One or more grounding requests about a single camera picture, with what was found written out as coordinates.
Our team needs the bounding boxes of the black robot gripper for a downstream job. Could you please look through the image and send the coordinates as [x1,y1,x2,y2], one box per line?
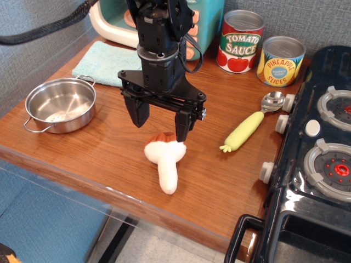
[118,43,206,142]

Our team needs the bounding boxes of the light blue cloth napkin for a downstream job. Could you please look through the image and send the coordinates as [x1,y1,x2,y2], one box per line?
[72,41,141,87]

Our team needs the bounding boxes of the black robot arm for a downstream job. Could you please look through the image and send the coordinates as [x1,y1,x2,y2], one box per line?
[118,1,207,142]

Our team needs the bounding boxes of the teal toy microwave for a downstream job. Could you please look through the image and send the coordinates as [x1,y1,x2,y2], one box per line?
[89,1,224,61]

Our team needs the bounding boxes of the plush mushroom toy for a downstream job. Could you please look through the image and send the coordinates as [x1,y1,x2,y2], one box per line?
[144,131,186,195]

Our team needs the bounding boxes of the small stainless steel pot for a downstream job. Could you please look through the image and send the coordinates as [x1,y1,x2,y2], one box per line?
[24,75,97,134]

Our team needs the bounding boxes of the tomato sauce can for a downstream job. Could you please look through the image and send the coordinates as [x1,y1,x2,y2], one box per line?
[217,9,265,73]

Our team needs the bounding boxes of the pineapple slices can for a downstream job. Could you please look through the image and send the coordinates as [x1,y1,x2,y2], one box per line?
[257,36,306,87]

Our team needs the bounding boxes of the black toy stove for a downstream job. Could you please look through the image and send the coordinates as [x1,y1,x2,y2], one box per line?
[225,45,350,262]

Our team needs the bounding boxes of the orange object at corner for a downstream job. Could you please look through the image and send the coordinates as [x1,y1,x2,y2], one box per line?
[0,243,21,263]

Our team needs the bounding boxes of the spoon with yellow-green handle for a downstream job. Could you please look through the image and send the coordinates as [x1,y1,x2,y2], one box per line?
[219,91,285,153]

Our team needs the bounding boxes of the black braided cable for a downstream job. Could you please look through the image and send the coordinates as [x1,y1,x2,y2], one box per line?
[0,0,98,46]

